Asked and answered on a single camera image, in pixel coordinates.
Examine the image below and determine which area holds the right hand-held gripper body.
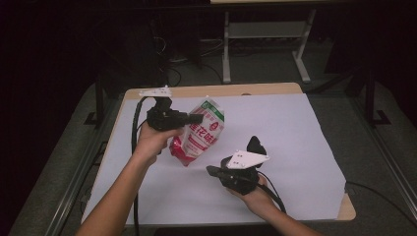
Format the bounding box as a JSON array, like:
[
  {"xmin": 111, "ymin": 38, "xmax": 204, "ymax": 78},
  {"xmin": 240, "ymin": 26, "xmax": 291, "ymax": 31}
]
[{"xmin": 220, "ymin": 149, "xmax": 270, "ymax": 197}]

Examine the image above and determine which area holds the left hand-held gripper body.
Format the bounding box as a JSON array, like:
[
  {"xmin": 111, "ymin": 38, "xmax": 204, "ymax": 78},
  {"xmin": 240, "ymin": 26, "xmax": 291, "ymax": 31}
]
[{"xmin": 138, "ymin": 86, "xmax": 191, "ymax": 133}]

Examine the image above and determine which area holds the white and red seasoning bag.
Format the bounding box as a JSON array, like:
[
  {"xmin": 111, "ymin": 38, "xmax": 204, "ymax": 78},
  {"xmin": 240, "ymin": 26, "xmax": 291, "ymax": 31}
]
[{"xmin": 168, "ymin": 95, "xmax": 226, "ymax": 167}]

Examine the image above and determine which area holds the glass jar with black lid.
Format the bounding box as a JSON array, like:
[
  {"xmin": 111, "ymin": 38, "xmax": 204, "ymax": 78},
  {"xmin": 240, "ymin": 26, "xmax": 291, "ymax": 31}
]
[{"xmin": 246, "ymin": 135, "xmax": 268, "ymax": 156}]

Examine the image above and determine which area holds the person's left hand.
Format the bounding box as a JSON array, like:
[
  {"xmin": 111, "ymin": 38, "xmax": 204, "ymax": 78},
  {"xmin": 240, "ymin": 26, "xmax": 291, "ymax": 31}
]
[{"xmin": 132, "ymin": 122, "xmax": 185, "ymax": 165}]

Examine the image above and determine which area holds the person's right hand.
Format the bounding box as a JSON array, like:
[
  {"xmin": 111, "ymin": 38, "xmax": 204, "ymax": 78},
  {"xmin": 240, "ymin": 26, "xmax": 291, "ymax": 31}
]
[{"xmin": 227, "ymin": 175, "xmax": 280, "ymax": 220}]

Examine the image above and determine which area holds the black metal stand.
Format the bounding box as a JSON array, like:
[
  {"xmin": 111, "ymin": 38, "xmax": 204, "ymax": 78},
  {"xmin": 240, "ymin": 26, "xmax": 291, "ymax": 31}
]
[
  {"xmin": 364, "ymin": 67, "xmax": 392, "ymax": 128},
  {"xmin": 83, "ymin": 82, "xmax": 106, "ymax": 129}
]

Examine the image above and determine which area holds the left hand-held gripper black cable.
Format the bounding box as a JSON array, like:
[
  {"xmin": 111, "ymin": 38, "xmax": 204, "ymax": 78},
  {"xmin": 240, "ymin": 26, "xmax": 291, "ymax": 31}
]
[{"xmin": 130, "ymin": 97, "xmax": 149, "ymax": 236}]

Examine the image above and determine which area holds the hand-held gripper black cable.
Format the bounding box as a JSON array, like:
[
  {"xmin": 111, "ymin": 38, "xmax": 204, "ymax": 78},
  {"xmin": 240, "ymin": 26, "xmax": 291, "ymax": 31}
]
[
  {"xmin": 130, "ymin": 97, "xmax": 149, "ymax": 236},
  {"xmin": 257, "ymin": 170, "xmax": 287, "ymax": 214}
]

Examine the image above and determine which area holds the right hand-held gripper black cable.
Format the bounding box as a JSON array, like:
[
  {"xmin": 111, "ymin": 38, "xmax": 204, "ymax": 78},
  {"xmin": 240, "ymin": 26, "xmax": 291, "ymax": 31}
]
[{"xmin": 257, "ymin": 170, "xmax": 287, "ymax": 214}]

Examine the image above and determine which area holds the tangle of dark floor cables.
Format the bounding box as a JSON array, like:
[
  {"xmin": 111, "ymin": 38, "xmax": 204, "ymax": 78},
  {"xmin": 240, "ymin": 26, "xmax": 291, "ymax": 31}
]
[{"xmin": 151, "ymin": 33, "xmax": 224, "ymax": 87}]

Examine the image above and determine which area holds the white metal table frame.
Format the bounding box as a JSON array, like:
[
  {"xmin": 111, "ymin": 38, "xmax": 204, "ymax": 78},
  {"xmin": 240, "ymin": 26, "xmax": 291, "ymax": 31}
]
[{"xmin": 221, "ymin": 9, "xmax": 318, "ymax": 85}]

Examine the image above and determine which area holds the black cable on floor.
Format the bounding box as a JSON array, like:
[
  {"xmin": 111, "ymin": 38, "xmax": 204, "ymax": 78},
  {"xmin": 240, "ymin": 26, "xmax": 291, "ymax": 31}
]
[{"xmin": 344, "ymin": 180, "xmax": 417, "ymax": 228}]

